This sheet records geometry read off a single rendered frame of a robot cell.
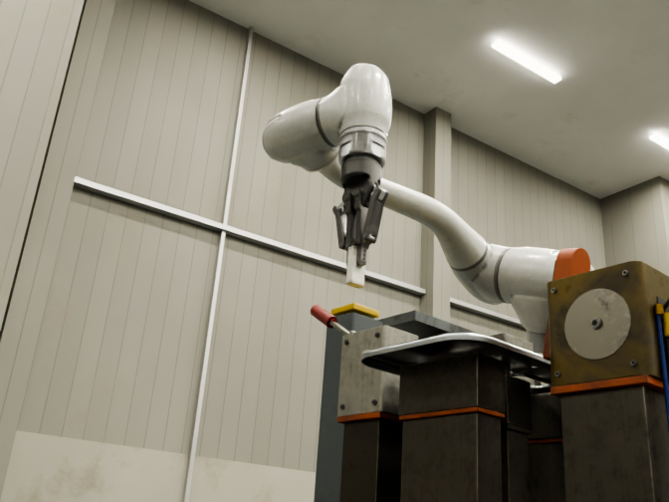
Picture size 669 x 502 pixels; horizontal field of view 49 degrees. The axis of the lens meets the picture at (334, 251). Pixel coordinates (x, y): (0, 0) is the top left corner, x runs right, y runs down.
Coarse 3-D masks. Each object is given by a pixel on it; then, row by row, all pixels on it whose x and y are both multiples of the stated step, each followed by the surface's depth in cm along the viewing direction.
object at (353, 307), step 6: (342, 306) 123; (348, 306) 122; (354, 306) 121; (360, 306) 122; (336, 312) 124; (342, 312) 123; (348, 312) 122; (354, 312) 122; (360, 312) 122; (366, 312) 122; (372, 312) 123; (378, 312) 124; (372, 318) 125
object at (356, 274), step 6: (354, 246) 128; (354, 252) 128; (354, 258) 127; (354, 264) 127; (354, 270) 126; (360, 270) 127; (354, 276) 126; (360, 276) 127; (354, 282) 126; (360, 282) 127
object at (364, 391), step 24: (360, 336) 101; (384, 336) 97; (408, 336) 100; (360, 360) 99; (360, 384) 98; (384, 384) 95; (360, 408) 96; (384, 408) 94; (360, 432) 96; (384, 432) 94; (360, 456) 95; (384, 456) 93; (360, 480) 93; (384, 480) 92
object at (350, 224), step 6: (348, 192) 133; (348, 198) 132; (348, 204) 132; (348, 210) 132; (348, 216) 132; (354, 216) 132; (348, 222) 131; (354, 222) 132; (348, 228) 131; (354, 228) 131; (348, 234) 130; (354, 234) 131; (348, 240) 130; (354, 240) 130; (348, 246) 129
